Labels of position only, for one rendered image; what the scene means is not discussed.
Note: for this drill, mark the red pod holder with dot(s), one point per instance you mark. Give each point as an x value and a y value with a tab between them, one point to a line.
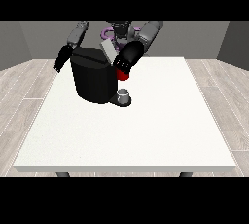
122	75

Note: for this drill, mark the pale grey machine lid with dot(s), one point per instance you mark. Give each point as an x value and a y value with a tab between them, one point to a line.
108	50

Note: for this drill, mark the small grey cup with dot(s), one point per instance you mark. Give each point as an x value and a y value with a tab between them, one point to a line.
123	95

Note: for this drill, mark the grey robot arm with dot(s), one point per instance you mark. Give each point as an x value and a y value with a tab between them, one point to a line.
76	34
148	35

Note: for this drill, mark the grey robot trunk purple rings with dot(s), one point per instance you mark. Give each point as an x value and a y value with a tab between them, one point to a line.
118	29

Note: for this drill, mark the black coffee machine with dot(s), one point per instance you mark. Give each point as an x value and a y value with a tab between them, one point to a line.
92	75

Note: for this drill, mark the dark table leg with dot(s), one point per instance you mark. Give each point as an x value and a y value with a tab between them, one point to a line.
62	174
185	174

